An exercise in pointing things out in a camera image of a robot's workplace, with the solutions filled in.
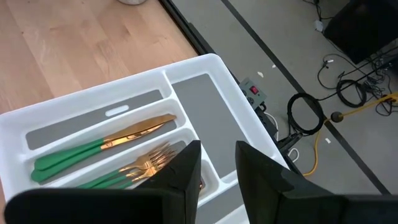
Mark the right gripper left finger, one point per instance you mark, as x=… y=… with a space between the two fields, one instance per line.
x=93 y=208

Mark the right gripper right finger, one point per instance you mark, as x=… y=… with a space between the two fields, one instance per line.
x=311 y=208

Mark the black round plug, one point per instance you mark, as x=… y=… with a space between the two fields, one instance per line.
x=337 y=117

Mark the grey power strip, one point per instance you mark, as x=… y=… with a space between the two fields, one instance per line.
x=247 y=93

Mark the white cutlery organizer tray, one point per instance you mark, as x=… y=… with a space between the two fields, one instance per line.
x=202 y=118

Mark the white power adapter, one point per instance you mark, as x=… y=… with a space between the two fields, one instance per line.
x=318 y=25

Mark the black equipment case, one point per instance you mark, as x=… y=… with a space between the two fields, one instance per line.
x=363 y=28

